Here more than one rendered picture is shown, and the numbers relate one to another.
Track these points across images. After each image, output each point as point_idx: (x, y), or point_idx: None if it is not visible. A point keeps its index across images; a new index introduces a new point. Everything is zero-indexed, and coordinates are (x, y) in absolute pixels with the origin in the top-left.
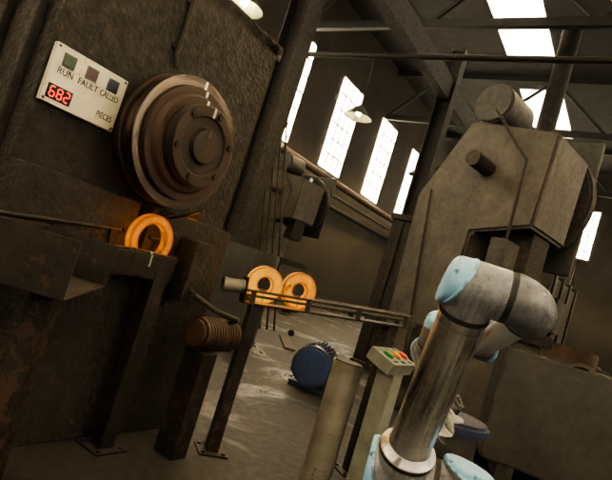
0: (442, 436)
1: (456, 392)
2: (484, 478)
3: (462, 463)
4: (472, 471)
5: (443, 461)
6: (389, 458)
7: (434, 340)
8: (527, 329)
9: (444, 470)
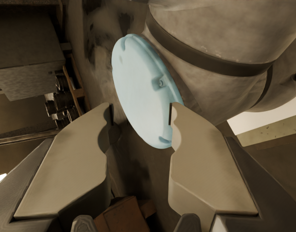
0: (169, 113)
1: None
2: (115, 86)
3: (130, 78)
4: (116, 72)
5: (153, 43)
6: None
7: None
8: None
9: (144, 29)
